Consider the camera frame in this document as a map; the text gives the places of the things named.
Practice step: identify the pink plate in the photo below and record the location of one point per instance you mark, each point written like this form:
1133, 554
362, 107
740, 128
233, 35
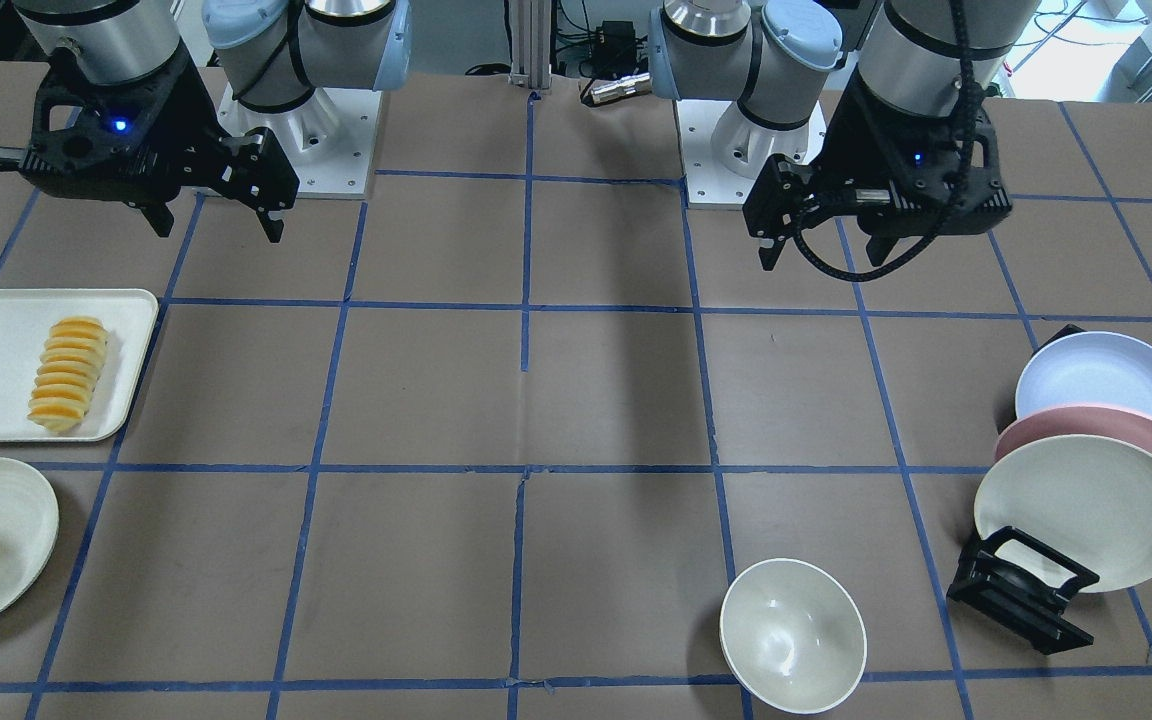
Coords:
1113, 422

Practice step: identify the white rectangular tray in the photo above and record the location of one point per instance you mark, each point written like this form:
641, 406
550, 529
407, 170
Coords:
26, 317

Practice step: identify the cream bowl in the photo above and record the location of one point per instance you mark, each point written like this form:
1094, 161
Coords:
793, 636

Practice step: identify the black plate rack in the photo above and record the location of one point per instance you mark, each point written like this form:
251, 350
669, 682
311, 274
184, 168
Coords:
1015, 597

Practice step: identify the blue plate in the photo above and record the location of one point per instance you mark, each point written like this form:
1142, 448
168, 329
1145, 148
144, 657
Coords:
1087, 368

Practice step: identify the sliced yellow bread loaf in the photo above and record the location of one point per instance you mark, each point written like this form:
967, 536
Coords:
69, 367

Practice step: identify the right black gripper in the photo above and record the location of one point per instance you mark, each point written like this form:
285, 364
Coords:
183, 127

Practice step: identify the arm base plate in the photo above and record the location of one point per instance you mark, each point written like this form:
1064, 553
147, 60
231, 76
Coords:
723, 151
330, 140

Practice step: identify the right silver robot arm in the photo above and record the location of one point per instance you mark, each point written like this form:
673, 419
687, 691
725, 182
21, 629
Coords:
263, 103

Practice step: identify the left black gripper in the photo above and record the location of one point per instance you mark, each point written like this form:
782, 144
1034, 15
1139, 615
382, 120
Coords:
853, 138

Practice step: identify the aluminium frame post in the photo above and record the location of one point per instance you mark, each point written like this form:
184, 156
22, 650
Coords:
530, 33

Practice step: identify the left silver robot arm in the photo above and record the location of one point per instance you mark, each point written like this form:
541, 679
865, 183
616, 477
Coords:
773, 61

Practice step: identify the cream plate in rack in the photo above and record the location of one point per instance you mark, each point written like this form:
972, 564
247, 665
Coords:
1087, 497

